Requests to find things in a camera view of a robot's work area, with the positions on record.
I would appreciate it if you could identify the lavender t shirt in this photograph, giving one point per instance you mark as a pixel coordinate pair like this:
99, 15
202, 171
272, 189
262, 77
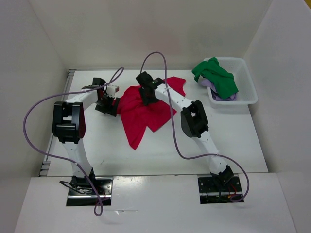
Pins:
216, 95

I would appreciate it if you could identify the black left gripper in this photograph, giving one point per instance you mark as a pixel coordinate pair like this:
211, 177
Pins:
111, 109

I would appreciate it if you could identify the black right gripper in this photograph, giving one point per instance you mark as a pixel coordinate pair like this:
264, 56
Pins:
145, 100

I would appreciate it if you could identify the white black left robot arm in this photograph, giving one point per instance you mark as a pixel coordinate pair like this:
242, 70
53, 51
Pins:
89, 95

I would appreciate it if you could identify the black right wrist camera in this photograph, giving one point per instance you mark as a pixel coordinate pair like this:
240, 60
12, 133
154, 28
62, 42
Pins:
145, 80

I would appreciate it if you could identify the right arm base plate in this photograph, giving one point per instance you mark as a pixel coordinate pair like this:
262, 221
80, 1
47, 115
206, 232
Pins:
209, 193

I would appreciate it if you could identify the green t shirt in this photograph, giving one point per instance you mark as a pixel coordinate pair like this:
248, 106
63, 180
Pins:
211, 70

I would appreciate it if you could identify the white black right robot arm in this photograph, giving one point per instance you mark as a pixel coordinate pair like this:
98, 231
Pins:
194, 124

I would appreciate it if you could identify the red t shirt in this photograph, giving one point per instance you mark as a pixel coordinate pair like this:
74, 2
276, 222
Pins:
136, 117

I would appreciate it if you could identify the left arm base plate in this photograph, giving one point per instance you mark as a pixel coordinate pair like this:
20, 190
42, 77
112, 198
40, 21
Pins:
86, 196

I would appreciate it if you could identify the white plastic basket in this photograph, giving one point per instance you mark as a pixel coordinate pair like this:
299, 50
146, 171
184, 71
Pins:
247, 93

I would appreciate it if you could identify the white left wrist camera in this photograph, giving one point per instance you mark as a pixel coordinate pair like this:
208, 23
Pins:
111, 90

